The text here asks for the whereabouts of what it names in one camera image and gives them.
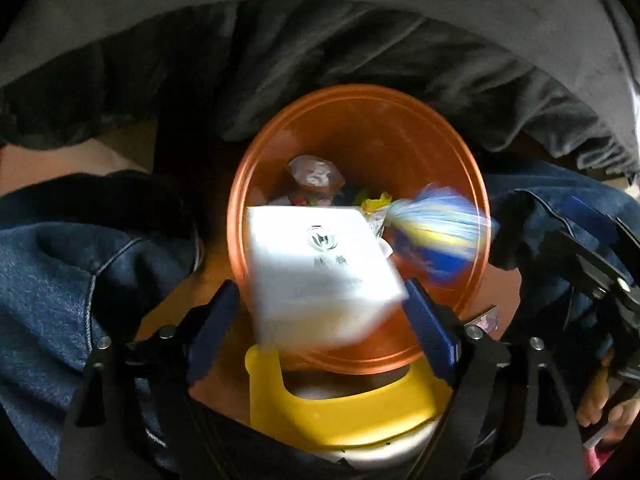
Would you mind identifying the orange plastic bucket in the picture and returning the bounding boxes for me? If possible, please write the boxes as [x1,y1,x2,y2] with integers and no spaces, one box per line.
[226,84,492,377]

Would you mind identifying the small shiny card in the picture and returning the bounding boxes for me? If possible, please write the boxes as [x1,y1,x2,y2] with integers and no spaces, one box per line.
[465,305,500,336]

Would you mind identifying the person's right leg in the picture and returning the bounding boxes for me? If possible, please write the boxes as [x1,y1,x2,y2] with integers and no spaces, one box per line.
[482,160,640,411]

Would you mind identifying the pink cloth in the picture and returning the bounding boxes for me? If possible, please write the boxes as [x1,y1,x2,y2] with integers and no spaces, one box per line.
[582,440,621,478]

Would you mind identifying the person's left leg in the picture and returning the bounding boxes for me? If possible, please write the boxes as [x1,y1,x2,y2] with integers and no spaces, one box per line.
[0,225,201,476]

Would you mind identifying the white paper box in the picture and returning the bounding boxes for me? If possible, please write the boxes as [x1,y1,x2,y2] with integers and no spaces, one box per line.
[245,205,408,348]

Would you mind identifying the person's leg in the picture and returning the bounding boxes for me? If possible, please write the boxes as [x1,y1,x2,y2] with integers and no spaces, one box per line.
[482,160,640,411]
[0,225,201,476]

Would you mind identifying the clear brown wrapper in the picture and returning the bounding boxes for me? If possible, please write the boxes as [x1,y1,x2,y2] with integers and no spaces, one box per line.
[287,155,346,193]

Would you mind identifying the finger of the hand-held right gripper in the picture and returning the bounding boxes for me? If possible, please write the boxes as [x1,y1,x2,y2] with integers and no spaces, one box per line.
[541,240,640,307]
[566,195,640,282]

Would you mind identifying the yellow plastic holder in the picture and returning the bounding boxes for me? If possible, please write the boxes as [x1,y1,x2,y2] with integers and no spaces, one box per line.
[244,345,453,453]

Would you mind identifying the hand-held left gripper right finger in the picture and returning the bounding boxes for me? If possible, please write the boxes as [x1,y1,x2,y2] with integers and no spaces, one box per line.
[402,277,587,480]

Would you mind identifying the grey blanket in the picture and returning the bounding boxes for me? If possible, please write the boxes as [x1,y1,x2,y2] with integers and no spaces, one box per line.
[0,0,640,183]

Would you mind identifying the blue yellow striped wrapper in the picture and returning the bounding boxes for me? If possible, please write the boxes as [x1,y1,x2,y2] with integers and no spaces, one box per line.
[387,183,493,283]

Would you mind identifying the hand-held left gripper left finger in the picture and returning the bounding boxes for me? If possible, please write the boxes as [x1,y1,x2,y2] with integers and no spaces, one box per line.
[57,280,242,480]

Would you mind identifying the dark blue wrapper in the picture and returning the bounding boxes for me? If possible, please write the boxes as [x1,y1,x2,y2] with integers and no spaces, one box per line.
[336,184,368,207]

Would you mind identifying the small yellow green wrapper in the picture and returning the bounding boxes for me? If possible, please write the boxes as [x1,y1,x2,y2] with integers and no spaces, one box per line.
[360,191,393,236]

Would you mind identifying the person's right hand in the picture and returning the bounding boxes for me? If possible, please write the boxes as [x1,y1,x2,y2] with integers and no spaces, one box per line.
[575,350,640,428]

